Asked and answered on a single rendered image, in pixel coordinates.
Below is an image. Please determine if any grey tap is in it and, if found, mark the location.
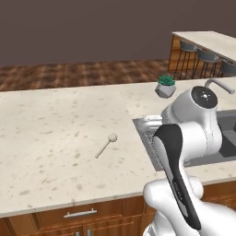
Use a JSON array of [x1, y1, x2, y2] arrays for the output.
[[204, 77, 236, 95]]

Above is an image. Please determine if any wooden drawer front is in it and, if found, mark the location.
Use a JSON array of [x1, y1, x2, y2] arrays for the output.
[[34, 195, 146, 229]]

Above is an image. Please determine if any green plant in grey pot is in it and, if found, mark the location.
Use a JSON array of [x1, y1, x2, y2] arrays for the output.
[[154, 75, 177, 100]]

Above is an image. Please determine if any wooden island with pale top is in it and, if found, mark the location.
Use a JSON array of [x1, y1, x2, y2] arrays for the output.
[[168, 30, 236, 81]]

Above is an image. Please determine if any silver drawer handle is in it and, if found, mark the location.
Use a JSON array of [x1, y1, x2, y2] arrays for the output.
[[63, 208, 98, 219]]

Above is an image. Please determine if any wooden cupboard front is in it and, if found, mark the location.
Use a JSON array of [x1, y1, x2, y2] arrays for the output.
[[201, 180, 236, 211]]

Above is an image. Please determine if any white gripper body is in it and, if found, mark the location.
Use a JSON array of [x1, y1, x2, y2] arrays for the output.
[[146, 114, 164, 124]]

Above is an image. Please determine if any steel sink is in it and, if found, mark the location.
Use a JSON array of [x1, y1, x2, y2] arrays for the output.
[[132, 108, 236, 172]]

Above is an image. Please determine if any beige dish brush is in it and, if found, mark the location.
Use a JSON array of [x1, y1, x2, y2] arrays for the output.
[[94, 132, 119, 159]]

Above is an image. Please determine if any wooden cupboard door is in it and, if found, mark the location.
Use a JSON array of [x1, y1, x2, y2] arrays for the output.
[[82, 214, 144, 236], [29, 225, 85, 236]]

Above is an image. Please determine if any grey bar stool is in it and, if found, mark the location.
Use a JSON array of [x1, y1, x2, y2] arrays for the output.
[[218, 58, 236, 78], [173, 40, 198, 80], [192, 48, 221, 79]]

